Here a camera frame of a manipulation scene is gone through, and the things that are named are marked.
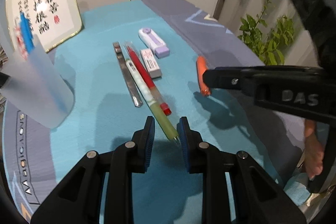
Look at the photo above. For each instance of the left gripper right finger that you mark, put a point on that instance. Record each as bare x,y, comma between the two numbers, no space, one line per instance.
236,189

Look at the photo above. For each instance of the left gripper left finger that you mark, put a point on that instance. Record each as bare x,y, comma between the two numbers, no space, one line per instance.
100,184

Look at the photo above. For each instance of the translucent white pen cup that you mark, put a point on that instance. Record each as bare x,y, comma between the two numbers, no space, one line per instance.
36,88

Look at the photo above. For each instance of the red white checkered pen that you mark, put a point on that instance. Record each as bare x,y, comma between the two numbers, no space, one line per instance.
19,38

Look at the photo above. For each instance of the blue pen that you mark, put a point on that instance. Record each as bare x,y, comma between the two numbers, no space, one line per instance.
26,33

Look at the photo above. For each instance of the right hand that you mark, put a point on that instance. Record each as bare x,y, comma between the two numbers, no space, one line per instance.
314,151

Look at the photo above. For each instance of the green potted plant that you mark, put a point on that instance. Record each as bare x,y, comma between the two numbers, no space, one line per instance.
267,43

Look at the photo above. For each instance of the orange highlighter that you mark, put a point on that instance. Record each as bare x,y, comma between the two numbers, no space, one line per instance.
201,68

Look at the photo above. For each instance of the dark grey pen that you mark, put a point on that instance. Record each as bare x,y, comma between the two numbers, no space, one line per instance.
136,98

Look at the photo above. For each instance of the green white pen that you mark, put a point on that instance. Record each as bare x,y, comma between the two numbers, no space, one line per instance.
161,118

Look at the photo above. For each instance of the red gel pen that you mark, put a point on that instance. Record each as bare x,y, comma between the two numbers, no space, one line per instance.
146,77

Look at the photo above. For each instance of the white eraser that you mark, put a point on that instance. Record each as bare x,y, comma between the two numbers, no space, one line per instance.
150,63

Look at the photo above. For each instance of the purple white correction tape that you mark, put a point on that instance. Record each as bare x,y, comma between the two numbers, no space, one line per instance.
150,38

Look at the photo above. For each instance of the white calligraphy sign plaque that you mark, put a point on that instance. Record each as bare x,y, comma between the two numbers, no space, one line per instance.
53,21

